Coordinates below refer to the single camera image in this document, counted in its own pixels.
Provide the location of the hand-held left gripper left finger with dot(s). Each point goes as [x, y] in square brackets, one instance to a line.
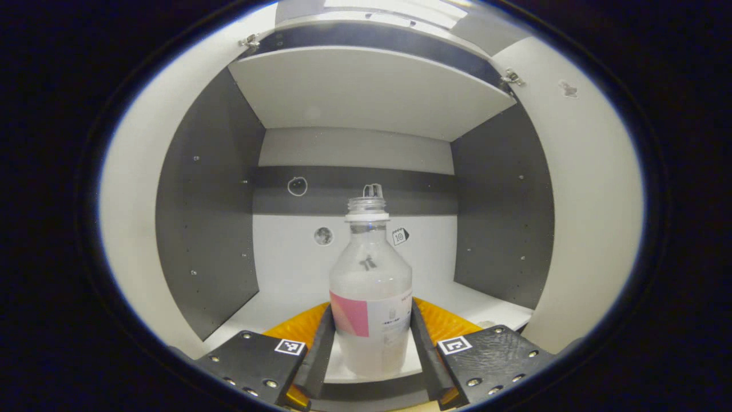
[320, 355]

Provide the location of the white cabinet drawer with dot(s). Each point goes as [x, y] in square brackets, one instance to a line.
[343, 17]

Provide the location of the clear plastic bottle pink label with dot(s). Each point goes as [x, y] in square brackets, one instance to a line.
[369, 274]

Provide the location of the grey white cabinet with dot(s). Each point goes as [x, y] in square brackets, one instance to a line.
[343, 91]

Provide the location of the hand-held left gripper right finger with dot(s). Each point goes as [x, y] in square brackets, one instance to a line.
[423, 349]

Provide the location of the white cabinet door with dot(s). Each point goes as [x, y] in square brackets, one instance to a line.
[134, 200]
[595, 200]

